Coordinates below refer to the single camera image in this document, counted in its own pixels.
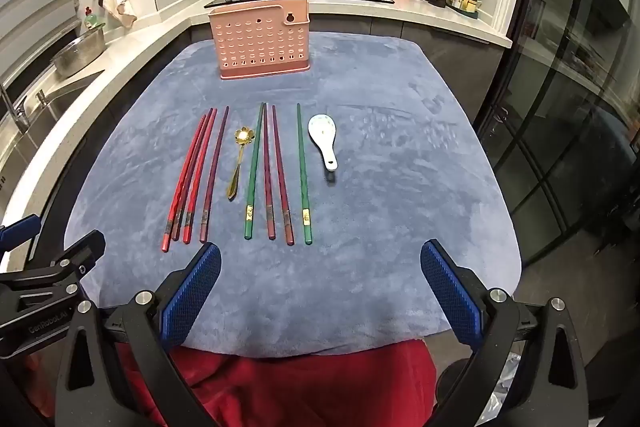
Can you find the red clothing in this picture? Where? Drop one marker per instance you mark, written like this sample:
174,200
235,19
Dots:
300,392

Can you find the chrome faucet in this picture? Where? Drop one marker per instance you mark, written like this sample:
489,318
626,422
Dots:
15,107

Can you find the dark glass door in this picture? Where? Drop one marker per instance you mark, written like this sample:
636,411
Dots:
575,82

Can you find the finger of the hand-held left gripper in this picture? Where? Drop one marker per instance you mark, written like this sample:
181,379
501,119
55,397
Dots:
75,257
15,234

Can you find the pink perforated utensil holder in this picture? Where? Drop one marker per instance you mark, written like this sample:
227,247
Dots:
250,47

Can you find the white ceramic spoon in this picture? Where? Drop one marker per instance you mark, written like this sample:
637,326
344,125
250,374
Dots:
320,132

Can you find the green spice jar set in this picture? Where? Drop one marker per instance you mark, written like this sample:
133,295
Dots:
462,2

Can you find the blue plush mat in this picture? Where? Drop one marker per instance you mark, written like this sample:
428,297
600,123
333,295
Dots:
375,207

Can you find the green dish soap bottle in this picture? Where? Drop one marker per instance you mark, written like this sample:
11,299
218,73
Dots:
92,21

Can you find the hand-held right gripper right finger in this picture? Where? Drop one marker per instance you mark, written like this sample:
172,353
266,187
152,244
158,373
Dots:
450,294

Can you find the gold flower spoon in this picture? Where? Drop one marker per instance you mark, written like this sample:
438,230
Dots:
243,136

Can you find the stainless steel sink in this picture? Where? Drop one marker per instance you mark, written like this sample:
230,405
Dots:
45,117

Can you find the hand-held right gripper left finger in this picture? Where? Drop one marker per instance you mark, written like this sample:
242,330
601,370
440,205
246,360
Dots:
195,294

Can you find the grey base cabinet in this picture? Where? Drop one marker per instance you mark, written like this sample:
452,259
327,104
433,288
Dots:
450,47

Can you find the green chopstick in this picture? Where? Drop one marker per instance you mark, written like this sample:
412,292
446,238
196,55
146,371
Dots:
254,171
303,174

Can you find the stainless steel pot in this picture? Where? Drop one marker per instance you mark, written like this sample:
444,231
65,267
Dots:
77,54

